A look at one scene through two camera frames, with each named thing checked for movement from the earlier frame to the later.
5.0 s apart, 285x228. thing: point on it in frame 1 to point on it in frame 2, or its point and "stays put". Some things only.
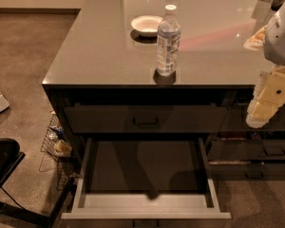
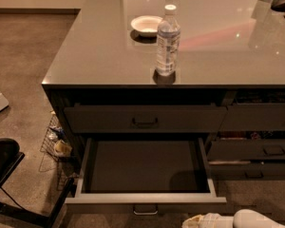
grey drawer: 144,178 stays put
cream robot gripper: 281,41 to 218,221
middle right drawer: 250,149 stays put
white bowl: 146,26 stays put
